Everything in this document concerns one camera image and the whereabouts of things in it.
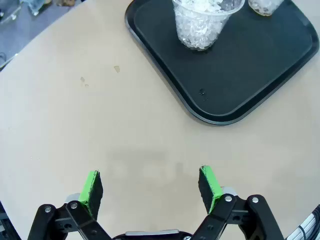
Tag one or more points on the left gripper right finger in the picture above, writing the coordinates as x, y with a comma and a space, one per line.
207, 190

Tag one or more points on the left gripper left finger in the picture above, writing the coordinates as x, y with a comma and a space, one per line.
92, 190

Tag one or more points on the clear cup with brown drink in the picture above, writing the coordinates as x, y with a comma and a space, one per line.
263, 8

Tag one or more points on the clear cup with ice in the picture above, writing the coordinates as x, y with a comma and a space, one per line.
197, 32

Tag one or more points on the black serving tray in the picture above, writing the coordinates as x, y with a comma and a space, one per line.
250, 75

